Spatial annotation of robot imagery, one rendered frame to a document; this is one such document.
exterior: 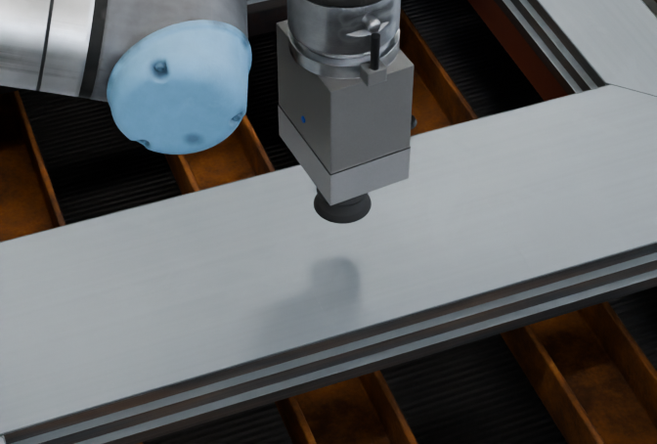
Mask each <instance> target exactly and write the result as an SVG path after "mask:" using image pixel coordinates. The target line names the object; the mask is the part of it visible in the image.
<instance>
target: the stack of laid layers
mask: <svg viewBox="0 0 657 444"><path fill-rule="evenodd" d="M494 1H495V2H496V3H497V5H498V6H499V7H500V8H501V10H502V11H503V12H504V14H505V15H506V16H507V18H508V19H509V20H510V22H511V23H512V24H513V25H514V27H515V28H516V29H517V30H518V32H519V33H520V34H521V36H522V37H523V38H524V39H525V41H526V42H527V43H528V44H529V46H530V47H531V48H532V50H533V51H534V52H535V53H536V55H537V56H538V57H539V58H540V60H541V61H542V62H543V64H544V65H545V66H546V67H547V69H548V70H549V71H550V73H551V74H552V75H553V77H554V78H555V79H556V80H557V82H558V83H559V84H560V86H561V87H562V88H563V89H564V91H565V92H566V93H567V94H568V95H571V94H575V93H579V92H583V91H587V90H591V89H594V88H598V87H601V86H605V85H608V84H605V83H604V82H603V81H602V79H601V78H600V77H599V76H598V75H597V73H596V72H595V71H594V70H593V68H592V67H591V66H590V65H589V63H588V62H587V61H586V60H585V59H584V57H583V56H582V55H581V54H580V52H579V51H578V50H577V49H576V48H575V46H574V45H573V44H572V43H571V41H570V40H569V39H568V38H567V37H566V35H565V34H564V33H563V32H562V30H561V29H560V28H559V27H558V26H557V24H556V23H555V22H554V21H553V20H552V18H551V17H550V16H549V15H548V13H547V12H546V11H545V10H544V8H543V7H542V6H541V5H540V3H539V2H538V1H537V0H494ZM283 6H287V0H247V14H248V15H249V14H254V13H258V12H262V11H267V10H271V9H276V8H280V7H283ZM654 287H657V243H656V244H651V245H647V246H644V247H640V248H637V249H634V250H630V251H627V252H623V253H620V254H617V255H613V256H610V257H606V258H603V259H600V260H596V261H594V262H590V263H587V264H584V265H580V266H577V267H573V268H570V269H566V270H563V271H560V272H556V273H553V274H549V275H546V276H543V277H540V278H536V279H533V280H530V281H527V282H523V283H520V284H516V285H513V286H510V287H506V288H503V289H497V290H494V291H490V292H487V293H483V294H480V295H476V296H473V297H470V298H467V299H464V300H460V301H457V302H454V303H450V304H447V305H443V306H440V307H437V308H433V309H430V310H426V311H423V312H420V313H416V314H414V315H410V316H407V317H404V318H400V319H397V320H393V321H390V322H386V323H383V324H380V325H376V326H373V327H369V328H366V329H363V330H359V331H356V332H352V333H348V334H344V335H341V336H337V337H334V338H331V339H327V340H324V341H320V342H317V343H314V344H310V345H307V346H303V347H300V348H296V349H293V350H290V351H287V352H284V353H280V354H277V355H274V356H270V357H267V358H263V359H260V360H257V361H253V362H250V363H246V364H243V365H240V366H236V367H233V368H230V369H227V370H224V371H220V372H217V373H213V374H210V375H206V376H203V377H197V378H194V379H190V380H187V381H184V382H180V383H177V384H173V385H170V386H167V387H163V388H161V389H157V390H154V391H151V392H147V393H144V394H140V395H137V396H133V397H130V398H127V399H123V400H120V401H116V402H113V403H110V404H106V405H104V406H100V407H97V408H94V409H90V410H87V411H83V412H80V413H77V414H73V415H70V416H66V417H63V418H60V419H56V420H53V421H49V422H43V423H41V424H38V425H34V426H31V427H27V428H24V429H21V430H17V431H14V432H10V433H7V434H4V435H1V436H3V437H5V440H6V444H137V443H141V442H144V441H147V440H150V439H154V438H157V437H159V436H163V435H166V434H169V433H173V432H176V431H179V430H183V429H186V428H189V427H192V426H196V425H199V424H202V423H206V422H211V421H215V420H218V419H221V418H224V417H227V416H230V415H233V414H237V413H240V412H243V411H247V410H250V409H253V408H257V407H260V406H263V405H266V404H270V403H273V402H276V401H280V400H283V399H286V398H289V397H292V396H295V395H298V394H302V393H305V392H308V391H312V390H315V389H318V388H322V387H325V386H328V385H332V384H335V383H338V382H341V381H345V380H347V379H350V378H354V377H359V376H363V375H366V374H369V373H372V372H376V371H379V370H382V369H386V368H389V367H392V366H396V365H399V364H402V363H406V362H409V361H412V360H414V359H418V358H421V357H424V356H428V355H431V354H434V353H438V352H441V351H444V350H447V349H451V348H454V347H457V346H461V345H464V344H467V343H470V342H473V341H476V340H480V339H483V338H486V337H489V336H493V335H496V334H499V333H505V332H508V331H512V330H515V329H518V328H521V327H525V326H528V325H531V324H535V323H538V322H540V321H544V320H547V319H550V318H554V317H557V316H560V315H563V314H567V313H570V312H573V311H577V310H580V309H583V308H587V307H590V306H593V305H595V304H599V303H602V302H605V301H609V300H612V299H615V298H619V297H622V296H625V295H629V294H632V293H635V292H638V291H642V290H645V289H651V288H654Z"/></svg>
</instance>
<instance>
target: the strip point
mask: <svg viewBox="0 0 657 444"><path fill-rule="evenodd" d="M609 86H610V87H611V88H612V89H613V91H614V92H615V93H616V94H617V95H618V97H619V98H620V99H621V100H622V101H623V103H624V104H625V105H626V106H627V108H628V109H629V110H630V111H631V112H632V114H633V115H634V116H635V117H636V119H637V120H638V121H639V122H640V124H641V125H642V126H643V127H644V128H645V130H646V131H647V132H648V133H649V134H650V136H651V137H652V138H653V139H654V141H655V142H656V143H657V97H656V96H654V95H653V96H652V95H648V94H644V93H640V92H637V91H634V90H630V89H626V88H622V87H620V86H616V85H612V84H609Z"/></svg>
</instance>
